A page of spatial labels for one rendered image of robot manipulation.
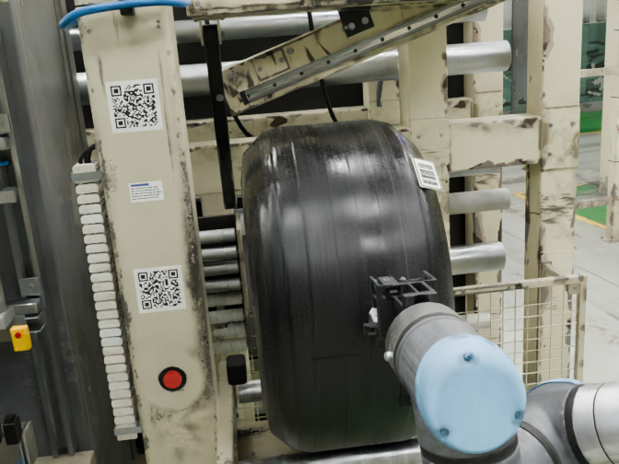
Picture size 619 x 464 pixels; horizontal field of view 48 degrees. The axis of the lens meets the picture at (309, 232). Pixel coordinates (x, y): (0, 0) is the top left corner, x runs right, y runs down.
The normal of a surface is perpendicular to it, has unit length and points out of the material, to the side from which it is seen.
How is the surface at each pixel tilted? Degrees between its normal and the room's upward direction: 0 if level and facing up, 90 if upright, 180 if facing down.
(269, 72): 90
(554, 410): 50
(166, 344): 90
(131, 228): 90
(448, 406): 78
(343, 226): 54
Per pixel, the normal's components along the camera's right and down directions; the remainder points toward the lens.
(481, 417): 0.08, 0.06
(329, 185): 0.02, -0.55
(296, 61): 0.11, 0.27
